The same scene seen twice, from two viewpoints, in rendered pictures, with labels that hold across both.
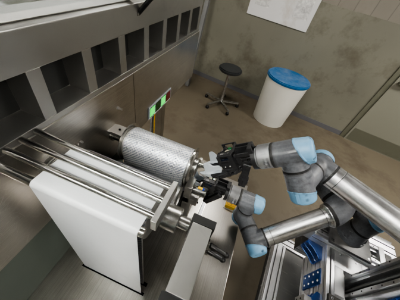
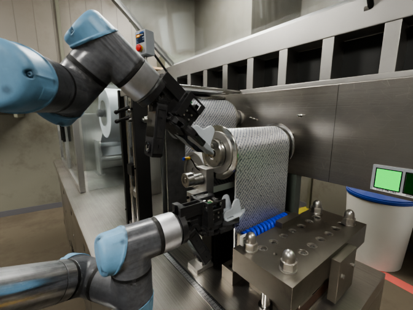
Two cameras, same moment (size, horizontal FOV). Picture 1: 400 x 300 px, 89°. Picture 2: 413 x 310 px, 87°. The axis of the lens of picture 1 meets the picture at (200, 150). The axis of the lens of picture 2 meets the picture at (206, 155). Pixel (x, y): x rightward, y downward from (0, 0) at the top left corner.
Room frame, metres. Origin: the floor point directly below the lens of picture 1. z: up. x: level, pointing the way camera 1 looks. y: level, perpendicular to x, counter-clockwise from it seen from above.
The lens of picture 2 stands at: (0.87, -0.43, 1.35)
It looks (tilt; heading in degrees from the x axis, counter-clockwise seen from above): 10 degrees down; 133
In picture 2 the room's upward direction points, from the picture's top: straight up
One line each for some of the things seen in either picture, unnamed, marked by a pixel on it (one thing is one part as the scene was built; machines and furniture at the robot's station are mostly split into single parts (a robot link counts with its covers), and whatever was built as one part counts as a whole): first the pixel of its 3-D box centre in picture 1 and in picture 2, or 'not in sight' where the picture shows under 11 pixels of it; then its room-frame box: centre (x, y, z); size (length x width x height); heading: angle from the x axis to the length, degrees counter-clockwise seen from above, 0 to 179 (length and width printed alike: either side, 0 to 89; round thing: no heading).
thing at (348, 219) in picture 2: not in sight; (349, 216); (0.76, 0.30, 1.05); 0.04 x 0.04 x 0.04
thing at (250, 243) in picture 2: not in sight; (250, 240); (0.62, -0.01, 1.05); 0.04 x 0.04 x 0.04
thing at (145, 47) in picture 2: not in sight; (143, 43); (-0.05, 0.13, 1.66); 0.07 x 0.07 x 0.10; 7
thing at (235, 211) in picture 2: (193, 174); (235, 209); (0.57, 0.00, 1.11); 0.09 x 0.03 x 0.06; 80
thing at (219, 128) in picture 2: (191, 166); (218, 152); (0.49, 0.02, 1.25); 0.15 x 0.01 x 0.15; 171
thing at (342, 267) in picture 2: not in sight; (343, 272); (0.79, 0.15, 0.96); 0.10 x 0.03 x 0.11; 81
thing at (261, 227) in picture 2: not in sight; (267, 226); (0.59, 0.12, 1.03); 0.21 x 0.04 x 0.03; 81
